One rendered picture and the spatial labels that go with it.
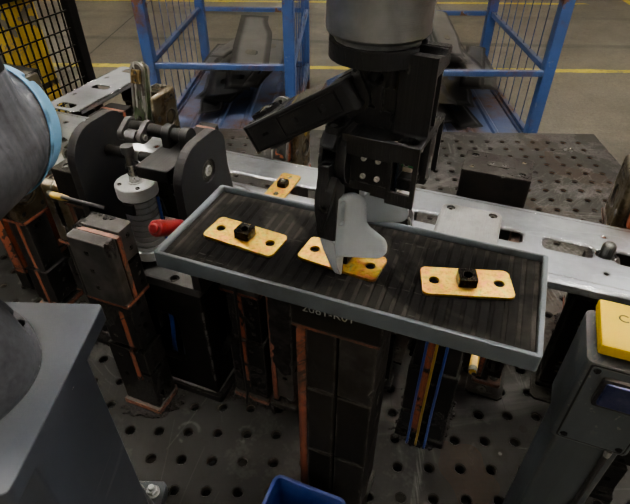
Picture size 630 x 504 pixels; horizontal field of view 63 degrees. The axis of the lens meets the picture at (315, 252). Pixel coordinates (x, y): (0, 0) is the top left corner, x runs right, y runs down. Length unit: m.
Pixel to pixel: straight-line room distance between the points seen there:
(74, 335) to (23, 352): 0.06
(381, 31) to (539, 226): 0.60
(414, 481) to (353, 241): 0.53
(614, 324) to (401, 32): 0.31
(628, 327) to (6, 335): 0.54
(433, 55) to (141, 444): 0.78
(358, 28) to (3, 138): 0.32
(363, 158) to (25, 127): 0.31
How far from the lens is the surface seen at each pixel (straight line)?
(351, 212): 0.44
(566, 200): 1.61
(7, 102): 0.53
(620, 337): 0.51
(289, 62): 2.83
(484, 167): 0.98
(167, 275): 0.82
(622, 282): 0.84
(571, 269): 0.83
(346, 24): 0.37
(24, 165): 0.54
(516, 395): 1.03
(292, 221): 0.57
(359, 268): 0.50
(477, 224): 0.68
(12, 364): 0.52
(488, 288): 0.50
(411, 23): 0.37
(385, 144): 0.39
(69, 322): 0.59
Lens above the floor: 1.49
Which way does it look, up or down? 39 degrees down
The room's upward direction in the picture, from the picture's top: straight up
